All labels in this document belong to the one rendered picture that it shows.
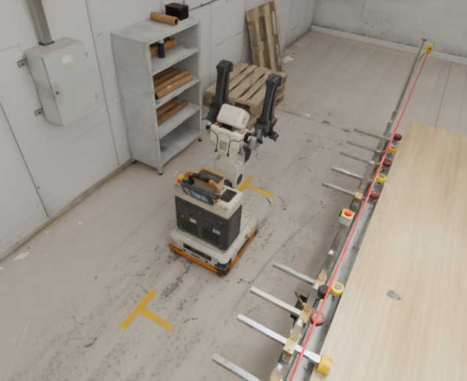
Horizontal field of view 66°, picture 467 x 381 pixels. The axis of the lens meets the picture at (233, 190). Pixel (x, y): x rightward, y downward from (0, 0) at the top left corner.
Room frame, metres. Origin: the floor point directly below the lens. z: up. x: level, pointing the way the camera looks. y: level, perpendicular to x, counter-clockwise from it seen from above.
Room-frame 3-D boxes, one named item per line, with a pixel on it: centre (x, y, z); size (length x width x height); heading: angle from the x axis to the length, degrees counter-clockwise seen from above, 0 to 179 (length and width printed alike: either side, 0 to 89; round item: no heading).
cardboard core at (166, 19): (3.87, 0.83, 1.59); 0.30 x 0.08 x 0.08; 63
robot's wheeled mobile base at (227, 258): (2.29, 0.15, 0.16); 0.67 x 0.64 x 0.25; 153
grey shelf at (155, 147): (3.77, 0.87, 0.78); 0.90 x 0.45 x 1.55; 153
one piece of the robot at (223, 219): (2.21, 0.19, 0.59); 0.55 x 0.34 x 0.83; 63
